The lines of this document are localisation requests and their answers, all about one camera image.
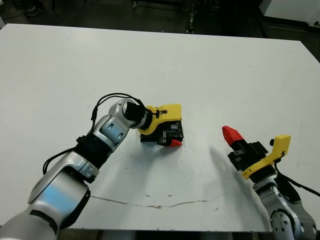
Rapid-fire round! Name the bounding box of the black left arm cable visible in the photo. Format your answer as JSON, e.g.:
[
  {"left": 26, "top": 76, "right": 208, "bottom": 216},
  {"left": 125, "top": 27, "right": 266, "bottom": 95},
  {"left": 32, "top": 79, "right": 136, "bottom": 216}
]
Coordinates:
[{"left": 41, "top": 92, "right": 149, "bottom": 176}]

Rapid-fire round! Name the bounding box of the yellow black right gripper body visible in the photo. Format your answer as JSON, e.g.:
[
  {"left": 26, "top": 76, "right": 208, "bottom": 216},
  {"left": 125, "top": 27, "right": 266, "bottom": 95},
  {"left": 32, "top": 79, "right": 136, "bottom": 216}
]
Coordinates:
[{"left": 226, "top": 134, "right": 292, "bottom": 184}]

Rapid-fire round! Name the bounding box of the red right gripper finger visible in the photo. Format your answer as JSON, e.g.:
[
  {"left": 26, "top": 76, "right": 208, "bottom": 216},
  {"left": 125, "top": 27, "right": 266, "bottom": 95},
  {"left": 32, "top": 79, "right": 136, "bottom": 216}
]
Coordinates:
[
  {"left": 223, "top": 125, "right": 251, "bottom": 151},
  {"left": 221, "top": 126, "right": 245, "bottom": 155}
]

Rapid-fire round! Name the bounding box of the black metal stand pole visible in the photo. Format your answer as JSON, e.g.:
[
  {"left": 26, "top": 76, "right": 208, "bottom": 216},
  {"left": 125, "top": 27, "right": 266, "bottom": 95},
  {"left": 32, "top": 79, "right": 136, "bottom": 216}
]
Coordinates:
[{"left": 185, "top": 0, "right": 198, "bottom": 35}]

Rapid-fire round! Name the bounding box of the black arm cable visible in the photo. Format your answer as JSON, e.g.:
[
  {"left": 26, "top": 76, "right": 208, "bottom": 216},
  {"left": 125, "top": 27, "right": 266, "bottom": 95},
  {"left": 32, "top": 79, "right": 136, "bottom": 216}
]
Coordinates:
[
  {"left": 41, "top": 92, "right": 149, "bottom": 176},
  {"left": 272, "top": 151, "right": 320, "bottom": 198}
]

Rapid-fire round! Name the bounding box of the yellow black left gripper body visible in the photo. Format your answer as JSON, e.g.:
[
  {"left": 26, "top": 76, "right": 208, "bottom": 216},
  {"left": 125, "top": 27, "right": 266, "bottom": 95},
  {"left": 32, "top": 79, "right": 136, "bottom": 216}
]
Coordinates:
[{"left": 137, "top": 103, "right": 183, "bottom": 147}]

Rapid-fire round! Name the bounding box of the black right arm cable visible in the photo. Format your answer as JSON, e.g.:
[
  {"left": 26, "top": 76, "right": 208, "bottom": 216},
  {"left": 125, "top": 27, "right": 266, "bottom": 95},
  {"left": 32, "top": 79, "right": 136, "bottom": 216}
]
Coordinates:
[{"left": 272, "top": 151, "right": 320, "bottom": 198}]

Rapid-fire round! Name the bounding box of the dark shoe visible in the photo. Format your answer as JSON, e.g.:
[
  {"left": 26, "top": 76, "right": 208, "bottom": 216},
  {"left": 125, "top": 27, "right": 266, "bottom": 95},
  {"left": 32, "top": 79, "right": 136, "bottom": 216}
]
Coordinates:
[{"left": 23, "top": 2, "right": 48, "bottom": 18}]

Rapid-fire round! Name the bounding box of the black foil box lid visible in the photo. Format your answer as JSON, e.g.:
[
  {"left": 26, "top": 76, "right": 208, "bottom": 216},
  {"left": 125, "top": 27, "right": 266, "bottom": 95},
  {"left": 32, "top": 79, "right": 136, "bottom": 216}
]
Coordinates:
[{"left": 139, "top": 121, "right": 185, "bottom": 147}]

